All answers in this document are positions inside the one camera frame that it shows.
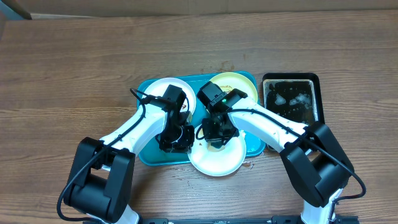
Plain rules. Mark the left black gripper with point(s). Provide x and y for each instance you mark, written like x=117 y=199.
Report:
x=184 y=147

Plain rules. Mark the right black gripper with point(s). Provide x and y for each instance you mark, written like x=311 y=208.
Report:
x=214 y=139

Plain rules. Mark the yellow sponge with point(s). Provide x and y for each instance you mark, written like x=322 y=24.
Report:
x=215 y=149

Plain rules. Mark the white plate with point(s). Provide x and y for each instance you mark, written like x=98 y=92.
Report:
x=221 y=163
x=158 y=88

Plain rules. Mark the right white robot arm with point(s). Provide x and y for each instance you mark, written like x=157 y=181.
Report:
x=317 y=166

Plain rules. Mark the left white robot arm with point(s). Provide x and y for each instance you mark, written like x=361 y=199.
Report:
x=98 y=188

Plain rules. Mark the teal plastic serving tray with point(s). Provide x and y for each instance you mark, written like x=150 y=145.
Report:
x=151 y=155

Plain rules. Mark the black wash tray with water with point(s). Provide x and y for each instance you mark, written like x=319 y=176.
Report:
x=294 y=96

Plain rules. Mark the yellow-green plate with sauce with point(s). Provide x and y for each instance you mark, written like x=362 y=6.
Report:
x=243 y=81

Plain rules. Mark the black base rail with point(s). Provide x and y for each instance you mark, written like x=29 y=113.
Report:
x=277 y=219

